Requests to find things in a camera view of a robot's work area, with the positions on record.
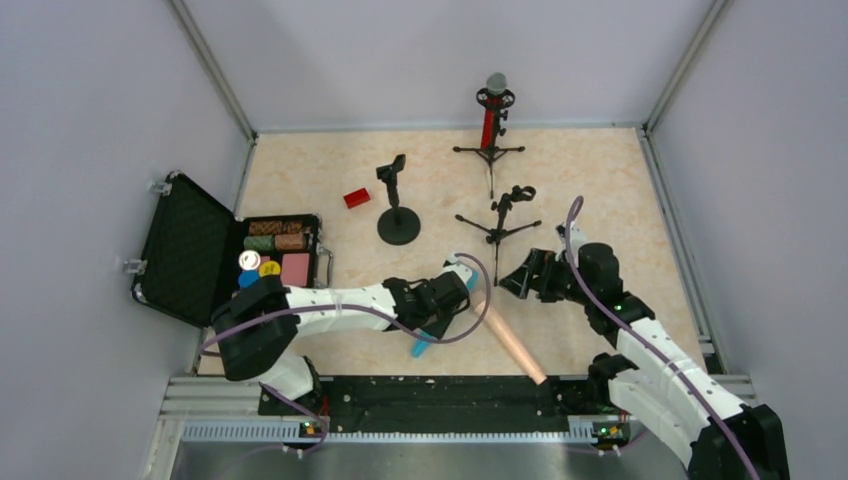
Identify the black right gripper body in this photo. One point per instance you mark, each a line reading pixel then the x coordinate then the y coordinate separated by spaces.
pixel 542 271

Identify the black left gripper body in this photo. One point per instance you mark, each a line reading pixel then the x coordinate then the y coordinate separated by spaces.
pixel 452 299

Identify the black tripod clip mic stand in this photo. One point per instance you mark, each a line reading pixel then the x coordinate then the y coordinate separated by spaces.
pixel 495 235

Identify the black shock mount tripod stand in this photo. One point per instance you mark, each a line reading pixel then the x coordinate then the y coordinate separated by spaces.
pixel 491 155

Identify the red glitter microphone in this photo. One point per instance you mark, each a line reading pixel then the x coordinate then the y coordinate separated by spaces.
pixel 490 97

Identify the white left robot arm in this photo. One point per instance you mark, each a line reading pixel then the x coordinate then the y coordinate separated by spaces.
pixel 254 329

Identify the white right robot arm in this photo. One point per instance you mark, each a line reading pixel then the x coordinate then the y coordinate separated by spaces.
pixel 713 432

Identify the black round base clamp stand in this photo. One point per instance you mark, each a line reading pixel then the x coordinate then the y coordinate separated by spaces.
pixel 398 225

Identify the pink microphone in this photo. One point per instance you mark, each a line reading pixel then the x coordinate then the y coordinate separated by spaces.
pixel 510 341

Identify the red toy brick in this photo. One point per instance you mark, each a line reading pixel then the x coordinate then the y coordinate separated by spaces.
pixel 356 198

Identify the pink playing card deck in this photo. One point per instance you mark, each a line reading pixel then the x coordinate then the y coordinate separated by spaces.
pixel 295 269

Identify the yellow round token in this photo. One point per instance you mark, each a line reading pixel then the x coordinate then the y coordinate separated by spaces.
pixel 269 268

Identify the white round token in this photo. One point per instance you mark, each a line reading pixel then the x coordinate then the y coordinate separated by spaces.
pixel 249 260

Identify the blue round token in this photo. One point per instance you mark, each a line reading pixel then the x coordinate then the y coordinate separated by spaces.
pixel 248 278

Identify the open black carrying case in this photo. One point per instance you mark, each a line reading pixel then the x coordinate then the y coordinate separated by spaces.
pixel 188 266

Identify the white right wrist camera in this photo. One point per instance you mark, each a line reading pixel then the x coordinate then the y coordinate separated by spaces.
pixel 571 237

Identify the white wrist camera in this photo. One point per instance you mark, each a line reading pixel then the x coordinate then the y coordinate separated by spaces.
pixel 571 237
pixel 466 273

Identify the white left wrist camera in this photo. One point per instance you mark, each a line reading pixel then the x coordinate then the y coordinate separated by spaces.
pixel 466 273

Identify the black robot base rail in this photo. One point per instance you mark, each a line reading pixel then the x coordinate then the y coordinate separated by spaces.
pixel 473 404

